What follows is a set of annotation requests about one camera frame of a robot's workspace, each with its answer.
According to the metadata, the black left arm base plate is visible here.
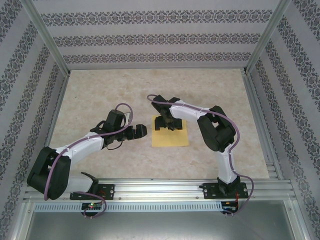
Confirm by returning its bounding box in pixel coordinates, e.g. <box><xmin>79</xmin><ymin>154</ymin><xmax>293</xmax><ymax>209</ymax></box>
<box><xmin>70</xmin><ymin>183</ymin><xmax>116</xmax><ymax>201</ymax></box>

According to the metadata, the long aluminium mounting rail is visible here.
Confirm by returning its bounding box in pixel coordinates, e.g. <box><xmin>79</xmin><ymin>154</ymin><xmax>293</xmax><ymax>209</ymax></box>
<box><xmin>23</xmin><ymin>177</ymin><xmax>298</xmax><ymax>202</ymax></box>

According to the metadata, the narrow aluminium side rail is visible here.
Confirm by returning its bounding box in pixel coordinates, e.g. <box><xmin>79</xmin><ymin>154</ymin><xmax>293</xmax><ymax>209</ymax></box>
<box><xmin>34</xmin><ymin>73</ymin><xmax>72</xmax><ymax>182</ymax></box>

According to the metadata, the slotted grey cable duct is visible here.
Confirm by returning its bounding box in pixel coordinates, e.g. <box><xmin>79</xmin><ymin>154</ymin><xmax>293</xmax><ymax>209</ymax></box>
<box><xmin>33</xmin><ymin>201</ymin><xmax>223</xmax><ymax>213</ymax></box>

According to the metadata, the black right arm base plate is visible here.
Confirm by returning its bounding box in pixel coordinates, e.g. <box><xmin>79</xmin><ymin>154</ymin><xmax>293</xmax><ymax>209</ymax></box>
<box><xmin>202</xmin><ymin>182</ymin><xmax>249</xmax><ymax>200</ymax></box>

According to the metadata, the wide aluminium side rail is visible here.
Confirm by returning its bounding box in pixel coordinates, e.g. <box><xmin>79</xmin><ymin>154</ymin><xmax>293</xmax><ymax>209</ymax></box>
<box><xmin>241</xmin><ymin>71</ymin><xmax>286</xmax><ymax>181</ymax></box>

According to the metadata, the aluminium frame post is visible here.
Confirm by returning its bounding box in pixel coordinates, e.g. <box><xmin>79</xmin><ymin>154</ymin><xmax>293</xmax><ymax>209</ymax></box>
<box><xmin>21</xmin><ymin>0</ymin><xmax>71</xmax><ymax>76</ymax></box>
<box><xmin>245</xmin><ymin>0</ymin><xmax>294</xmax><ymax>75</ymax></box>

